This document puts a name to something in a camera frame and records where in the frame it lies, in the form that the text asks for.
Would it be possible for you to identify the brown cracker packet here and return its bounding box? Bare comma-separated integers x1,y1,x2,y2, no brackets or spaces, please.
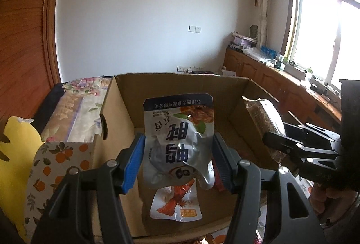
241,96,288,164

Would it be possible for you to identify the silver duck neck snack packet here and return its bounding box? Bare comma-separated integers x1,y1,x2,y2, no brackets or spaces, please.
143,93,215,190

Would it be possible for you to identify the person's right hand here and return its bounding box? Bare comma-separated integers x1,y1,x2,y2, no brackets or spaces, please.
309,183,358,222

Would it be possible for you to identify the long wooden cabinet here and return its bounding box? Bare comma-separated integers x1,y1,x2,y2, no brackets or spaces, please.
223,48,341,133

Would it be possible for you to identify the orange-print tablecloth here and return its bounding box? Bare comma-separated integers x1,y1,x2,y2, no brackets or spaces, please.
24,142,94,243

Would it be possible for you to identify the floral bed quilt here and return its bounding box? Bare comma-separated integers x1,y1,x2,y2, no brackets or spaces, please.
40,77,112,143

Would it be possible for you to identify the white orange snack packet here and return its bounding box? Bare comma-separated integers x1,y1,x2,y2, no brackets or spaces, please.
149,179,203,223

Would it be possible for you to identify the yellow plush toy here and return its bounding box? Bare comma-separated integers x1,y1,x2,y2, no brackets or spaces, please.
1,117,43,240

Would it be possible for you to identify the clutter pile on cabinet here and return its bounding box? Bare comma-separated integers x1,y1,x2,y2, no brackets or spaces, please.
229,32,257,51

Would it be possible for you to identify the small fan on cabinet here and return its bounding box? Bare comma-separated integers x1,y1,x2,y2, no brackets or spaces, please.
249,25,258,40

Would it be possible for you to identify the wood-framed window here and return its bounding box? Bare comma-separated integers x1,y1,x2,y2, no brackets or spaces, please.
283,0,359,90

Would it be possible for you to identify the wooden headboard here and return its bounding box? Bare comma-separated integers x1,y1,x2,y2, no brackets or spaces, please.
1,0,60,127

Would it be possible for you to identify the white wall outlet strip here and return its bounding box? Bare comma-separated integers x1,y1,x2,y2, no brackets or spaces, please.
176,66,204,72

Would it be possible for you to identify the white wall switch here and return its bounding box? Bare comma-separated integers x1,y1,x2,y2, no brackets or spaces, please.
189,26,201,34

